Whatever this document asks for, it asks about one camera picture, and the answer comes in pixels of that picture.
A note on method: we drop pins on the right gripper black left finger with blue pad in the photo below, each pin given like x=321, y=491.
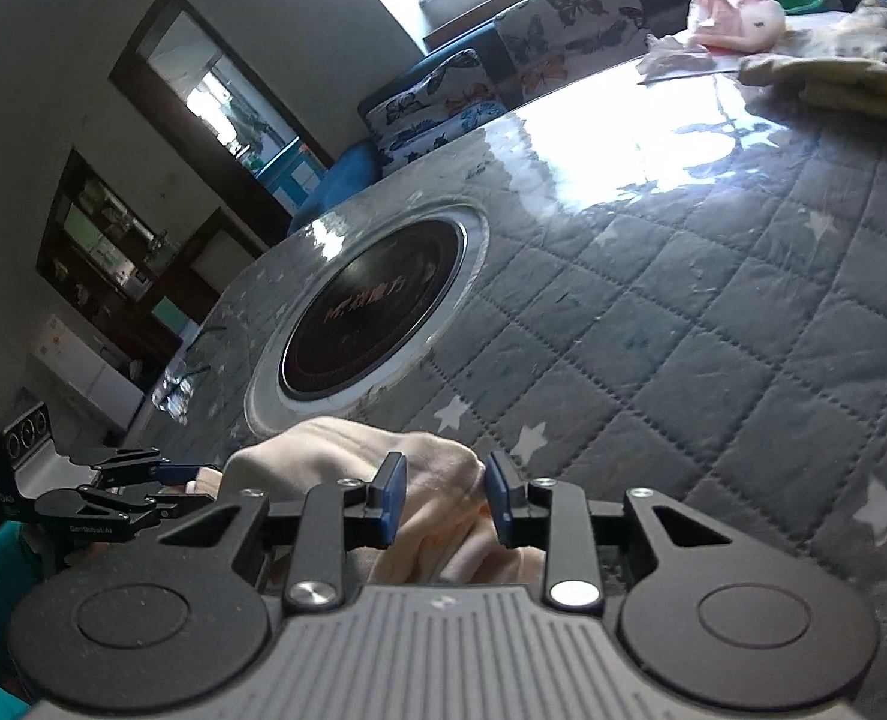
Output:
x=339, y=517

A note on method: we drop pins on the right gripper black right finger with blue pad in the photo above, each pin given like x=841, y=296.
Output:
x=551, y=516

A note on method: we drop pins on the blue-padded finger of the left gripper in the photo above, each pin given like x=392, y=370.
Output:
x=123, y=466

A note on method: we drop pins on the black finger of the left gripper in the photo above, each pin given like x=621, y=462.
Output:
x=92, y=513

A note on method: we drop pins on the eyeglasses on table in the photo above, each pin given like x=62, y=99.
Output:
x=173, y=391

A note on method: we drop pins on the dark wooden cabinet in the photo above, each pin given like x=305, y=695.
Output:
x=140, y=290

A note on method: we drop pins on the round black induction cooktop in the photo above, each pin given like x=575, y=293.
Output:
x=370, y=308

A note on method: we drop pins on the grey quilted star table cover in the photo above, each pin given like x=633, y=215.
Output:
x=679, y=286

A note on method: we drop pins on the butterfly cushion left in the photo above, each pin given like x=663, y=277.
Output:
x=453, y=99

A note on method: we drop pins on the butterfly cushion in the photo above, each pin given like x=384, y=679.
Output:
x=556, y=42
x=453, y=99

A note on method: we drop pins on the white crumpled cloth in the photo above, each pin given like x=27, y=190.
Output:
x=668, y=58

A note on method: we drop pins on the butterfly cushion right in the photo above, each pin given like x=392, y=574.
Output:
x=556, y=42

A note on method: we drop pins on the pink white baby garment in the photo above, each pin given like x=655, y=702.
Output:
x=741, y=26

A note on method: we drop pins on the blue sofa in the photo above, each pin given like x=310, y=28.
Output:
x=359, y=167

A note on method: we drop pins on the yellow floral folded cloth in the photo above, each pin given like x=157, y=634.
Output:
x=840, y=65

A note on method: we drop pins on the dark door frame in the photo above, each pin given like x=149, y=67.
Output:
x=220, y=117

